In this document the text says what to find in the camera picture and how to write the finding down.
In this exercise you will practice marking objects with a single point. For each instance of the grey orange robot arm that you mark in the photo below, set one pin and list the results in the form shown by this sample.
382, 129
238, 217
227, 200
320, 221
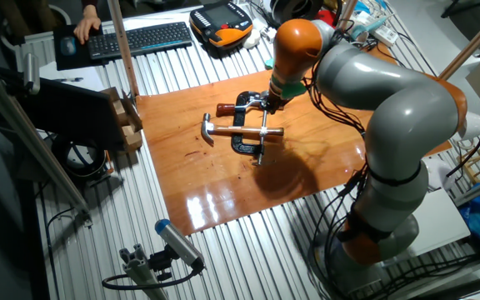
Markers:
390, 108

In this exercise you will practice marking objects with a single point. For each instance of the black office chair base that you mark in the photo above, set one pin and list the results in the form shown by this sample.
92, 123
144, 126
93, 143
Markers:
461, 6

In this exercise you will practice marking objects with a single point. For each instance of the white paper sheet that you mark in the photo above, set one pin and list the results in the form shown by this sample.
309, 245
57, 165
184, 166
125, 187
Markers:
77, 85

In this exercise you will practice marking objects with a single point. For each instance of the wooden block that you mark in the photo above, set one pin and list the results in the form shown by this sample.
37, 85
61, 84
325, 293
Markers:
132, 139
120, 112

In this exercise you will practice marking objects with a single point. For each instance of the black filament spool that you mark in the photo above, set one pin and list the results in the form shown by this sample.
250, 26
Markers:
294, 10

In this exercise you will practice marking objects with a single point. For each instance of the white flat box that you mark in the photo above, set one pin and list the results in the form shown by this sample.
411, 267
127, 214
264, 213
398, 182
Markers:
440, 225

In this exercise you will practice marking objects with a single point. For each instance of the white plug adapter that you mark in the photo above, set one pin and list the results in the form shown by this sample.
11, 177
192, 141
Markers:
270, 34

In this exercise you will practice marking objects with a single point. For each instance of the black orange teach pendant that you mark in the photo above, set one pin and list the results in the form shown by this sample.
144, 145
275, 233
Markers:
223, 16

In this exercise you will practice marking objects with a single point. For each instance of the person's bare hand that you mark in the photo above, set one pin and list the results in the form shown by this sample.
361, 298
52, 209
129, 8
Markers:
86, 23

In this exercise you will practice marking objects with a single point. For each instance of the glossy orange wooden board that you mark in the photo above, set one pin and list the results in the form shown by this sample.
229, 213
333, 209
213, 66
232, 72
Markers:
206, 187

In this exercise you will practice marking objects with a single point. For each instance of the black monitor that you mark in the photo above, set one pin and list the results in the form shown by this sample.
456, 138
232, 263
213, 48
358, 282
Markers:
69, 112

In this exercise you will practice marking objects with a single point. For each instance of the wooden frame post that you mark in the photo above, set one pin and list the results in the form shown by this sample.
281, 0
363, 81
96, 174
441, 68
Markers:
347, 14
121, 41
473, 41

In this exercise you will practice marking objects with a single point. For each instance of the black C-clamp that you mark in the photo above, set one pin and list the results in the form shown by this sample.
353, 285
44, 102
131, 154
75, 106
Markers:
238, 121

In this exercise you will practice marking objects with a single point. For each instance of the white rounded lump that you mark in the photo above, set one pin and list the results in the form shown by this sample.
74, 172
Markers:
251, 39

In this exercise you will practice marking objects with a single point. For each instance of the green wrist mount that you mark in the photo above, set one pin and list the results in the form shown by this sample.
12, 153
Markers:
292, 88

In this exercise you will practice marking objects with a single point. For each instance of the grey camera with blue cap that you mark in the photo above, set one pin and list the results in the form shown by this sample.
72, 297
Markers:
177, 241

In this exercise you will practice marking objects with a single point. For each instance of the dark computer mouse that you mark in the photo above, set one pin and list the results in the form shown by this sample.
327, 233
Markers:
68, 45

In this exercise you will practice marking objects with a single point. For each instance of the short aluminium profile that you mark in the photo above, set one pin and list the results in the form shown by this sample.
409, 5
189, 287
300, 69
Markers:
140, 271

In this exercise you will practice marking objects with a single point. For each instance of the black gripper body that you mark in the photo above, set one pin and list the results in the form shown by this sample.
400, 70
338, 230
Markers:
279, 99

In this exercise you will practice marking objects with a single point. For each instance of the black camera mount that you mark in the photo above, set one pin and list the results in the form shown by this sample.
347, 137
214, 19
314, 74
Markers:
161, 262

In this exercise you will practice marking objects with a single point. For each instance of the black keyboard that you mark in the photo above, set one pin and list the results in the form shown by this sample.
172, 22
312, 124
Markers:
140, 39

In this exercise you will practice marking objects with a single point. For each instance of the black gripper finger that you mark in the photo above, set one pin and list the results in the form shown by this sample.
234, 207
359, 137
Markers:
268, 106
277, 110

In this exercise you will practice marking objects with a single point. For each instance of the red round object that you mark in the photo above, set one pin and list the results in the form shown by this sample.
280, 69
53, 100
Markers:
327, 17

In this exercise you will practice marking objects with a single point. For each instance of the white teal handheld tool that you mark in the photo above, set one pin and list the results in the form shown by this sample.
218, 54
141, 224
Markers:
361, 31

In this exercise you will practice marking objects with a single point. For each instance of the brown cardboard box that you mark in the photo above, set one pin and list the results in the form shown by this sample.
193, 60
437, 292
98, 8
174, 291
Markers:
133, 114

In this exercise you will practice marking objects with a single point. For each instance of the dark red sleeved forearm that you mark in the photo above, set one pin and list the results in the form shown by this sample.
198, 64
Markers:
88, 2

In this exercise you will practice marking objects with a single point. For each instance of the white tape wrap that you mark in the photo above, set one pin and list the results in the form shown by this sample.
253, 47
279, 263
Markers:
265, 131

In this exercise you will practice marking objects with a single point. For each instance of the black mouse pad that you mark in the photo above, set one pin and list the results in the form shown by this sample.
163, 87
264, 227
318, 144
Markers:
63, 62

